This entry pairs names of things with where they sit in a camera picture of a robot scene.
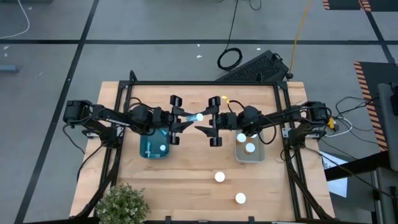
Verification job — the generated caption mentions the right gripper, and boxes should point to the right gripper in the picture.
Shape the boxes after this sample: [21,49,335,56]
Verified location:
[194,96,239,147]

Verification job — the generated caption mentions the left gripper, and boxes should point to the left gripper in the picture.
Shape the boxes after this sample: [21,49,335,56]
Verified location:
[152,95,195,146]

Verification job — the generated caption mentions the teal plastic bin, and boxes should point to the teal plastic bin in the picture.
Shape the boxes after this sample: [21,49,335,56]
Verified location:
[139,126,171,160]

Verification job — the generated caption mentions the white plastic bin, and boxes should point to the white plastic bin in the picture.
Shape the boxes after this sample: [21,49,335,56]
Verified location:
[234,129,266,164]

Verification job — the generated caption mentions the black perforated case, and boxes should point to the black perforated case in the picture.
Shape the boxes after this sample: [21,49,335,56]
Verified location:
[215,49,290,83]

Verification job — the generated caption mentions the green potted plant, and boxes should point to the green potted plant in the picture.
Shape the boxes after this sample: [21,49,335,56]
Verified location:
[95,182,152,224]

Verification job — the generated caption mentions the white sheet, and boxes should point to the white sheet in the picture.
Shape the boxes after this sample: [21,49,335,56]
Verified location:
[319,151,349,198]

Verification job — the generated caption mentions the black flat bar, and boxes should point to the black flat bar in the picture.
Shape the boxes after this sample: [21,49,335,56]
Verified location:
[323,150,392,182]

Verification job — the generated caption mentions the grey metal cart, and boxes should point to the grey metal cart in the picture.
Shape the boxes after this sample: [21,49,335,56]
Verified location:
[371,82,398,224]

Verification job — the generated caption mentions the black mat hazard-striped edge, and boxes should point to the black mat hazard-striped edge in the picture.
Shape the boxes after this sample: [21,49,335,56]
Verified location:
[322,0,398,12]

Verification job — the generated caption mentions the blue-grey floor block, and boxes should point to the blue-grey floor block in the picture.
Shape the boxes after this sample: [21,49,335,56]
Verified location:
[0,64,19,74]

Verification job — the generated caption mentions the coiled black cable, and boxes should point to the coiled black cable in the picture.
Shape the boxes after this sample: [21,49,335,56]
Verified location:
[216,0,243,72]

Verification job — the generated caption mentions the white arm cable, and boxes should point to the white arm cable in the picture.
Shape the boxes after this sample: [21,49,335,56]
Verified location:
[325,116,354,138]

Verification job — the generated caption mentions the white floor cable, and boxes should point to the white floor cable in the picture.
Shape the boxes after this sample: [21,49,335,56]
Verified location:
[0,0,30,40]

